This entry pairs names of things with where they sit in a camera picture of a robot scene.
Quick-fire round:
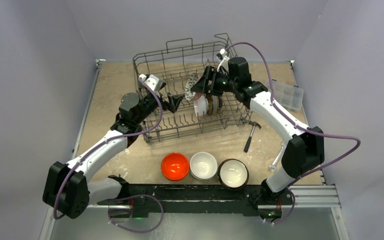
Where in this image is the black handled hammer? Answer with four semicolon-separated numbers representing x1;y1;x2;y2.
243;120;262;153

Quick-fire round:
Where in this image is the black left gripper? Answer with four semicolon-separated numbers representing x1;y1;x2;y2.
134;83;183;125

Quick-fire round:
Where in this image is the brown gold patterned bowl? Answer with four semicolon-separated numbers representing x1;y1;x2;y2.
206;95;223;116

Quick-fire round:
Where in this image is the floral patterned bowl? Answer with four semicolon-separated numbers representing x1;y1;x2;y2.
184;73;199;101

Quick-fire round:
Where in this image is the orange bowl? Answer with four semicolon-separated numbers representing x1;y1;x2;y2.
160;152;190;182

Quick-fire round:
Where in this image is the black bowl white inside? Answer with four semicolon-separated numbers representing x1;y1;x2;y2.
217;158;249;191

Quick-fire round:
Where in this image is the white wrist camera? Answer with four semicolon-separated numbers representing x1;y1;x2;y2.
216;48;230;73
138;74;166;93

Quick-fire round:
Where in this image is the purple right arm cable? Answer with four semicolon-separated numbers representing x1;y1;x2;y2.
224;41;362;226

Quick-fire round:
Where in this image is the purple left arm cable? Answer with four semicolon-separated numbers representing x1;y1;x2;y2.
52;76;164;221

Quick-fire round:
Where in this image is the grey wire dish rack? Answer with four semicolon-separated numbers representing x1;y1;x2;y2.
132;33;252;144

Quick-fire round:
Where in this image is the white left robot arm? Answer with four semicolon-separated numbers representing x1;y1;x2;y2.
42;90;185;220

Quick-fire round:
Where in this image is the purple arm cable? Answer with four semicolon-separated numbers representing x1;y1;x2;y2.
224;41;362;226
52;76;164;221

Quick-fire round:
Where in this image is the silver wrench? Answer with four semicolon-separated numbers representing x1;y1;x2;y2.
268;142;286;173

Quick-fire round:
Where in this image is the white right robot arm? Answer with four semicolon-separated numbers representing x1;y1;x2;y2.
190;57;325;204

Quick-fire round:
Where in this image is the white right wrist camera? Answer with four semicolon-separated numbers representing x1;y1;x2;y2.
216;48;230;73

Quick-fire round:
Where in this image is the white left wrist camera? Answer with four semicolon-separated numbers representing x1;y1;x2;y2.
138;74;166;93

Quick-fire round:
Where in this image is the clear plastic organizer box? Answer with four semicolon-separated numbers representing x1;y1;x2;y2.
272;79;304;112

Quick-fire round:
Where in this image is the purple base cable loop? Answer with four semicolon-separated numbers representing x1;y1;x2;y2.
107;193;165;234

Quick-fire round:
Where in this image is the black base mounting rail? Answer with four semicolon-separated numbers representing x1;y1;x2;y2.
98;183;293;218

